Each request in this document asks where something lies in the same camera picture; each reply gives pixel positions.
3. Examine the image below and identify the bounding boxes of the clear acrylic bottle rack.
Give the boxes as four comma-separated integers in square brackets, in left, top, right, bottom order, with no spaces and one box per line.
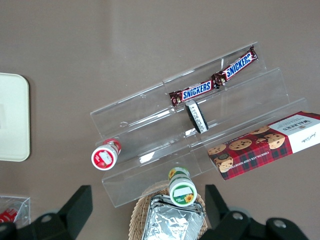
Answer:
[0,195,32,229]

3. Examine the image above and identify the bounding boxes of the small black white box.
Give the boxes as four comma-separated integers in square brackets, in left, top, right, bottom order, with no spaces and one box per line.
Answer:
[184,99,210,135]

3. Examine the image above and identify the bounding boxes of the beige plastic tray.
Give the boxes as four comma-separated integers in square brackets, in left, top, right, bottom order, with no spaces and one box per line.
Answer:
[0,72,31,162]

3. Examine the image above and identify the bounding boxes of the light wicker basket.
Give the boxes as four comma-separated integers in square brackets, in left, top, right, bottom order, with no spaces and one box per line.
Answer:
[128,184,209,240]

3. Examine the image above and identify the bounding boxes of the stacked aluminium foil trays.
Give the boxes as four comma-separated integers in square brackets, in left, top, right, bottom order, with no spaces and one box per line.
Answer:
[140,194,207,240]

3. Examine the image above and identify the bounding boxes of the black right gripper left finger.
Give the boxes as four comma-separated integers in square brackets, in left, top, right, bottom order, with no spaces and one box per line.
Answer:
[0,184,94,240]

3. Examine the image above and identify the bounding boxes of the green lid yogurt cup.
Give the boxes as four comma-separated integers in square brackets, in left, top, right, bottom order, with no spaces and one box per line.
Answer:
[167,166,199,207]

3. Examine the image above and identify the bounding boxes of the red lid yogurt cup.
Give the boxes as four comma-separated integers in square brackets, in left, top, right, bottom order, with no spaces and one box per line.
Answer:
[90,137,123,171]

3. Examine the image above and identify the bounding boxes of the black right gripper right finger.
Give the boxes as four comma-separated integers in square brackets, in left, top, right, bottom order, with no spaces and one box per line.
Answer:
[199,184,311,240]

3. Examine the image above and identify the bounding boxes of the Snickers chocolate bar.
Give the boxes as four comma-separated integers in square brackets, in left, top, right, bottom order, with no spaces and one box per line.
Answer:
[168,79,216,109]
[211,44,260,87]

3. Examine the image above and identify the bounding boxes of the clear acrylic stepped stand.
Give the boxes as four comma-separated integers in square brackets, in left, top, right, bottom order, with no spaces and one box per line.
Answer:
[89,41,310,209]

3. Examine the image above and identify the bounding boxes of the red Coca-Cola bottle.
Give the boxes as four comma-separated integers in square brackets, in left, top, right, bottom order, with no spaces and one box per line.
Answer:
[0,206,20,225]

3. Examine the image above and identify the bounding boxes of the Walkers tartan cookie box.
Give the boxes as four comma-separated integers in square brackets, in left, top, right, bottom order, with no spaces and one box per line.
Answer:
[207,110,320,182]

